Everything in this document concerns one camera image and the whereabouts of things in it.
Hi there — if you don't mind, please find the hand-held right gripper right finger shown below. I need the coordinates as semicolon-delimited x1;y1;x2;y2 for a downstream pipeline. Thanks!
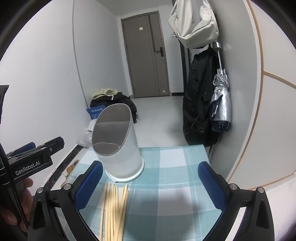
198;161;275;241

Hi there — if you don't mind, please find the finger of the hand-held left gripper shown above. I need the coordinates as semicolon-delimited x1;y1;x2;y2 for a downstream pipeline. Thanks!
6;142;36;158
35;136;64;154

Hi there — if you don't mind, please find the person's left hand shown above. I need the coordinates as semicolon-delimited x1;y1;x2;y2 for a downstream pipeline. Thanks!
0;178;34;226

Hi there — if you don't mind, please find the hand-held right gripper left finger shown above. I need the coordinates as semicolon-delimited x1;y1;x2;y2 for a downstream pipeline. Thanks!
27;160;103;241

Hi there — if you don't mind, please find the pile of wooden chopsticks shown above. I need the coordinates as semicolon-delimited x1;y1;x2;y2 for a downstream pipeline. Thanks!
99;182;129;241

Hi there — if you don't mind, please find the silver folding umbrella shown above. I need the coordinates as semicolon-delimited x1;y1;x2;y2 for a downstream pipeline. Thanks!
209;41;232;133

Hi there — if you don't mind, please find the blue cardboard box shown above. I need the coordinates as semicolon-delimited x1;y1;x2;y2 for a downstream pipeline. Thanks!
86;105;107;120

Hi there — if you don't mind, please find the beige cloth bag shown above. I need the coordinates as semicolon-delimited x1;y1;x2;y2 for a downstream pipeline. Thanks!
168;0;219;49

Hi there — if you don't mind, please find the pale yellow cloth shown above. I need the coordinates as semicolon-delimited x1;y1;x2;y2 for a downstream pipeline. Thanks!
92;88;118;100

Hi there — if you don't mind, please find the grey door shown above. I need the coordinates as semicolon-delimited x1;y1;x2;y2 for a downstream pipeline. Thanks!
121;13;170;99

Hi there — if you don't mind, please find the grey plastic parcel bag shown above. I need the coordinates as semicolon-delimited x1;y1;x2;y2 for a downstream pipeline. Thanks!
79;119;97;149

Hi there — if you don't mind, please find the black jacket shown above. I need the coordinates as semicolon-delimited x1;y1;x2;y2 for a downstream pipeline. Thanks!
183;49;221;147

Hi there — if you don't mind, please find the black bag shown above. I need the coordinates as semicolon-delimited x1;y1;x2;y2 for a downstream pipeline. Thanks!
90;92;139;123

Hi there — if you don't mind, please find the teal checked tablecloth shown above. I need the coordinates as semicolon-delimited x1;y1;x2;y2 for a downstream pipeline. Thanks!
60;145;228;241

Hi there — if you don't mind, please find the white utensil holder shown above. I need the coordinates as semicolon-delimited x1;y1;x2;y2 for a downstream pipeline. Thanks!
92;103;144;182

